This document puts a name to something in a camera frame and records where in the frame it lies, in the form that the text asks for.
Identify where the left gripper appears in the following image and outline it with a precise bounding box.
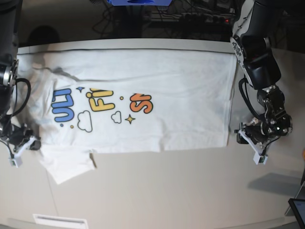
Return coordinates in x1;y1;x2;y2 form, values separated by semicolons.
243;123;269;145

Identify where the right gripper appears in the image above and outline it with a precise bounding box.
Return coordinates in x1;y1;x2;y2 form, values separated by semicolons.
4;124;33;149

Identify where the white printed T-shirt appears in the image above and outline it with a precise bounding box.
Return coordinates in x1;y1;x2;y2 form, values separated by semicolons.
16;47;237;185

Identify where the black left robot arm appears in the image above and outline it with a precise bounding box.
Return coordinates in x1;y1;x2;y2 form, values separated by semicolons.
30;0;291;154

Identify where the white paper label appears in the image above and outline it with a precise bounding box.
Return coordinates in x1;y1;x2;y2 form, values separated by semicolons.
33;214;89;229

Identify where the dark tablet screen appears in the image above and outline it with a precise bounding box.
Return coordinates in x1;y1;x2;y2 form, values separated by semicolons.
288;198;305;229

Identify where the black power strip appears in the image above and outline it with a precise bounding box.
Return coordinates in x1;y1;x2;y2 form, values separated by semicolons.
182;13;235;24

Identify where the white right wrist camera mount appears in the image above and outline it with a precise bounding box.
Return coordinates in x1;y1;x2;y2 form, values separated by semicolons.
9;132;41;168

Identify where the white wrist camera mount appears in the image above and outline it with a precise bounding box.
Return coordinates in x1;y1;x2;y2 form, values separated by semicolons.
234;123;268;165
9;132;41;168

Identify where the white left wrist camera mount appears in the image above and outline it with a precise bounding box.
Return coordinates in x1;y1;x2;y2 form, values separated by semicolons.
234;123;268;165

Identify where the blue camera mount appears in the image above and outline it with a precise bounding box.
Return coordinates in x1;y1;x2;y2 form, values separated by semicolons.
107;0;172;6

